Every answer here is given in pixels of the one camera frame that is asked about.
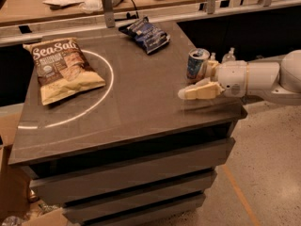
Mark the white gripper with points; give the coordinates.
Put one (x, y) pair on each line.
(232, 75)

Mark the redbull can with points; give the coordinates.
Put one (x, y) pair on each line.
(197, 64)

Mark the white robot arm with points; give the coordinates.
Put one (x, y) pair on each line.
(277, 82)

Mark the blue chip bag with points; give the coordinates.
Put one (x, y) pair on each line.
(147, 35)

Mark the brown sea salt chip bag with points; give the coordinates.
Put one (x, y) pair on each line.
(62, 69)

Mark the clear sanitizer bottle left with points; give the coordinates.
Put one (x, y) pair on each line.
(212, 56)

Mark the clear sanitizer bottle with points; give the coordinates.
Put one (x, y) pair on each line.
(229, 56)
(212, 56)

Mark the clear sanitizer bottle right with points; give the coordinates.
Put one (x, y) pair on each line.
(229, 56)

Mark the grey drawer cabinet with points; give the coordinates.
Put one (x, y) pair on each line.
(132, 151)

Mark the cardboard box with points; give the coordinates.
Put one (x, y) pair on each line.
(15, 198)

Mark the grey metal post left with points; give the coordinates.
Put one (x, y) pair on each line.
(108, 13)

